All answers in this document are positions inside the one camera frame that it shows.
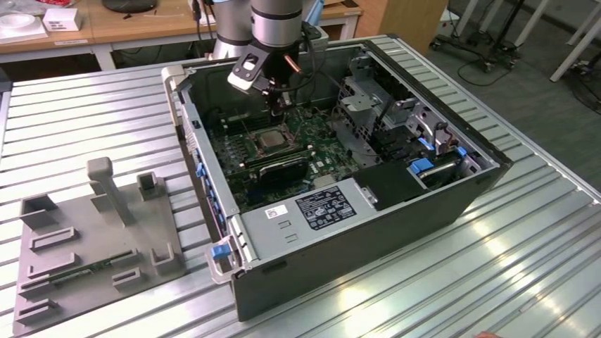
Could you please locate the silver green CPU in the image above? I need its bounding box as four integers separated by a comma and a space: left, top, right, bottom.
256, 129, 285, 149

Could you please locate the CPU socket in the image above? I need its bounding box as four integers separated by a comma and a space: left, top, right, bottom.
247, 123, 297, 158

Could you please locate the black plastic drive cover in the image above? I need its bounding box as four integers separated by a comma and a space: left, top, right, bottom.
352, 163, 427, 211

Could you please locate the silver metal drive cage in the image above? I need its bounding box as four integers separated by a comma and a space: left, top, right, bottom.
336, 52, 415, 120

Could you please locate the green motherboard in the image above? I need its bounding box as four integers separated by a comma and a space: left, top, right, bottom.
208, 105, 361, 214

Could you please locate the black graphics card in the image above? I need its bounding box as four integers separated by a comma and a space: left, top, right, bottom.
256, 156, 311, 187

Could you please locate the wooden cabinet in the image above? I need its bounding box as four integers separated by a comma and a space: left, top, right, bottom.
379, 0, 447, 56

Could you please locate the wooden desk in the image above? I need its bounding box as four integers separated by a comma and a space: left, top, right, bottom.
0, 0, 365, 71

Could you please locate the black monitor base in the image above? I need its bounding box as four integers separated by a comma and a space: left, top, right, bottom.
101, 0, 159, 13

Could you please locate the black power supply label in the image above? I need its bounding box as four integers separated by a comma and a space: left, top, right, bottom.
295, 185, 357, 232

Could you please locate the grey power supply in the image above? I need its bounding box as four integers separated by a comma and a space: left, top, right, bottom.
229, 177, 379, 274

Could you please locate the black wheeled stand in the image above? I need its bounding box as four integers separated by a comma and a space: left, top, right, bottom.
431, 0, 525, 73

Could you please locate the white cardboard box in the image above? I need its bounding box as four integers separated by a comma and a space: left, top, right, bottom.
42, 8, 84, 33

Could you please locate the dark grey PC case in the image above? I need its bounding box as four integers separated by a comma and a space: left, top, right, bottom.
161, 34, 513, 323

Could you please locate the white round plastic dish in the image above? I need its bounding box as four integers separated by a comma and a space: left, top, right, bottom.
0, 12, 48, 39

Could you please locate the grey parts rack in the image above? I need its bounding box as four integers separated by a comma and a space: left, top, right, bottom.
10, 157, 192, 335

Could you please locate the green RAM stick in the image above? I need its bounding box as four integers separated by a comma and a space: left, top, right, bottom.
47, 258, 119, 282

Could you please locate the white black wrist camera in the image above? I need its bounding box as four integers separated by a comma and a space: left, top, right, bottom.
228, 52, 272, 93

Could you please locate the black hanging cable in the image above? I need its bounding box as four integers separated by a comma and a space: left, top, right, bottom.
192, 0, 211, 42

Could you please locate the white table frame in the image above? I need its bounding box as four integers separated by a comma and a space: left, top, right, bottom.
549, 0, 601, 84
453, 0, 551, 49

